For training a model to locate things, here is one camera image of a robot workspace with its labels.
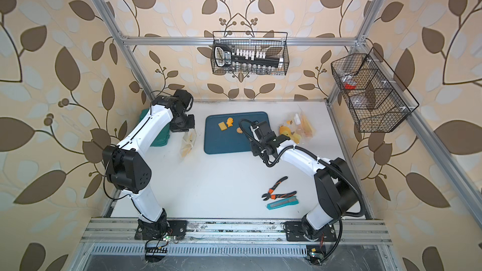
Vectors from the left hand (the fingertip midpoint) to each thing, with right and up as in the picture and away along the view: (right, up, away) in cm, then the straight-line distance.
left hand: (185, 126), depth 86 cm
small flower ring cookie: (+24, -3, +19) cm, 31 cm away
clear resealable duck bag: (+57, -1, +10) cm, 58 cm away
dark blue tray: (+15, -5, +19) cm, 24 cm away
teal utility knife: (+46, -33, -5) cm, 57 cm away
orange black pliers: (+39, -31, -4) cm, 50 cm away
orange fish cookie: (+19, +2, +22) cm, 29 cm away
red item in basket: (+74, +18, -4) cm, 76 cm away
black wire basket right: (+81, +11, -13) cm, 83 cm away
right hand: (+33, -9, +4) cm, 35 cm away
